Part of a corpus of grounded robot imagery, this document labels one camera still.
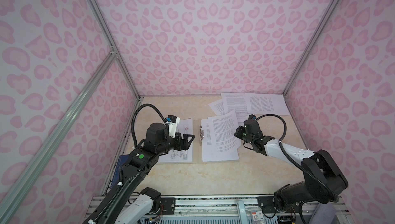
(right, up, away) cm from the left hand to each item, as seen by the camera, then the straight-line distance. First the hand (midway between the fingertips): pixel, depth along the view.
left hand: (188, 133), depth 71 cm
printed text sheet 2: (+21, 0, +30) cm, 36 cm away
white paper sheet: (+11, -14, +20) cm, 27 cm away
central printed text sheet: (+33, +17, +47) cm, 60 cm away
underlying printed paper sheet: (+18, +12, +43) cm, 48 cm away
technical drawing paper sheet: (-5, -1, +30) cm, 31 cm away
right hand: (+26, 0, +19) cm, 32 cm away
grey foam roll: (+62, -36, -3) cm, 71 cm away
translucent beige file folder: (+3, -12, +21) cm, 25 cm away
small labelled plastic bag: (+31, -36, -2) cm, 48 cm away
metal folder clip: (+6, -6, +26) cm, 27 cm away
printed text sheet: (+54, +15, +44) cm, 71 cm away
